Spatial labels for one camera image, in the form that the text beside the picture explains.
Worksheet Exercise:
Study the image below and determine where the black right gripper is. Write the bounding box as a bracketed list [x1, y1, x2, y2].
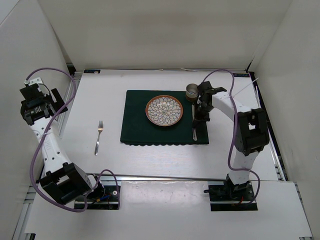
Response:
[192, 101, 215, 128]

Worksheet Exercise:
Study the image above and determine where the silver table knife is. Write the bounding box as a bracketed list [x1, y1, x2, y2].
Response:
[191, 103, 198, 142]

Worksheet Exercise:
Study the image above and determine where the metal cup with cork base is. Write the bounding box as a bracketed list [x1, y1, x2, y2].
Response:
[185, 83, 199, 103]

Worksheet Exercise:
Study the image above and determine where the floral patterned ceramic plate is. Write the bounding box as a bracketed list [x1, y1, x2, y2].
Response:
[145, 95, 184, 127]

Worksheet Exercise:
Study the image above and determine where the silver fork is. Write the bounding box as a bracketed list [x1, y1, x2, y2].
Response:
[94, 120, 104, 156]

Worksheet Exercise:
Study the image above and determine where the dark green cloth napkin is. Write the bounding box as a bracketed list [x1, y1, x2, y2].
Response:
[120, 90, 209, 146]

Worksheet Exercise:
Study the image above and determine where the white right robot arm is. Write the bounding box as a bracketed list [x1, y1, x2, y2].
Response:
[192, 81, 270, 200]

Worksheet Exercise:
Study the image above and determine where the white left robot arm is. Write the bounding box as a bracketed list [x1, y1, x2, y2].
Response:
[20, 78, 106, 206]

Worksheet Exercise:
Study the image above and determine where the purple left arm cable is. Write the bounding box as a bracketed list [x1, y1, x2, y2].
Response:
[24, 67, 121, 213]

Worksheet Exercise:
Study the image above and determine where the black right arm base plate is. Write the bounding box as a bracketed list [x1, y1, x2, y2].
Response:
[203, 184, 258, 212]

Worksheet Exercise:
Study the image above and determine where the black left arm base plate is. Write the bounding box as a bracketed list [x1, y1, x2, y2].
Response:
[87, 175, 121, 210]

